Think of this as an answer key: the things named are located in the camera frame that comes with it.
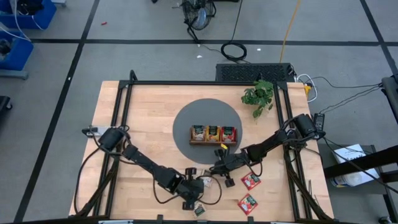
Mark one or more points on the black floor fan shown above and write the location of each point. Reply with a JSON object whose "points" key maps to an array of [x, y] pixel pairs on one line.
{"points": [[199, 15]]}

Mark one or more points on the grey round mat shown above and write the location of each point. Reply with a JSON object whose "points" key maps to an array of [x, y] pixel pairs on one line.
{"points": [[205, 112]]}

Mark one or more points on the black perforated computer case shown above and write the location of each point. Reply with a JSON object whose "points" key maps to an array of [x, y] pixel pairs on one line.
{"points": [[248, 73]]}

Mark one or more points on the wooden three-compartment tray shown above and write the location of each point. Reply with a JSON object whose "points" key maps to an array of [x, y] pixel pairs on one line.
{"points": [[213, 143]]}

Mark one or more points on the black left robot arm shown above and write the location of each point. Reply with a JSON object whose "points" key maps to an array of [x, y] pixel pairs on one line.
{"points": [[149, 165]]}

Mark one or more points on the beige cinnamon apple tea packet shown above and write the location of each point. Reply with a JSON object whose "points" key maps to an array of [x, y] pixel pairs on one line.
{"points": [[207, 182], [199, 211], [198, 133]]}

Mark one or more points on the black stand crossbar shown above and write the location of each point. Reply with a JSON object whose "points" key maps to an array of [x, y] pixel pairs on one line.
{"points": [[357, 163]]}

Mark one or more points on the white printed paper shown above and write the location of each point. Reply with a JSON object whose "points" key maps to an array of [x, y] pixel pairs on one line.
{"points": [[351, 152]]}

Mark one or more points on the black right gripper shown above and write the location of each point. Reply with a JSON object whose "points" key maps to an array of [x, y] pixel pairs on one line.
{"points": [[233, 161]]}

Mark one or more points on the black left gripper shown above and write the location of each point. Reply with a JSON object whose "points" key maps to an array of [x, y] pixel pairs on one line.
{"points": [[188, 189]]}

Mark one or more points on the blue plastic bin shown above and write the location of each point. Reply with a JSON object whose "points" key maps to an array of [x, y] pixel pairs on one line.
{"points": [[43, 17], [20, 56]]}

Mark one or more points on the red tea packet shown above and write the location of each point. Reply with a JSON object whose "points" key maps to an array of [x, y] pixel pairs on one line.
{"points": [[228, 134], [247, 204], [250, 181]]}

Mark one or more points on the orange tea packet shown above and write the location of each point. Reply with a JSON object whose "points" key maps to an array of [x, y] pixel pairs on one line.
{"points": [[213, 133]]}

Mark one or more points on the black aluminium table frame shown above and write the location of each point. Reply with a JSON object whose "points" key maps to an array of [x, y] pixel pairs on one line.
{"points": [[186, 83]]}

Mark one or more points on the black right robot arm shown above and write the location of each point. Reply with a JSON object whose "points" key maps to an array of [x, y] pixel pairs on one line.
{"points": [[270, 144]]}

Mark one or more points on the black table clamp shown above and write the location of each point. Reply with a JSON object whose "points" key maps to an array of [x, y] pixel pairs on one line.
{"points": [[250, 219], [159, 218]]}

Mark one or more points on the black power adapter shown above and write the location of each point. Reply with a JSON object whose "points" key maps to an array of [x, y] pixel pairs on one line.
{"points": [[319, 119]]}

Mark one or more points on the potted green plant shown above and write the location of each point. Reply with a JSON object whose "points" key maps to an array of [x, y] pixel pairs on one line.
{"points": [[258, 96]]}

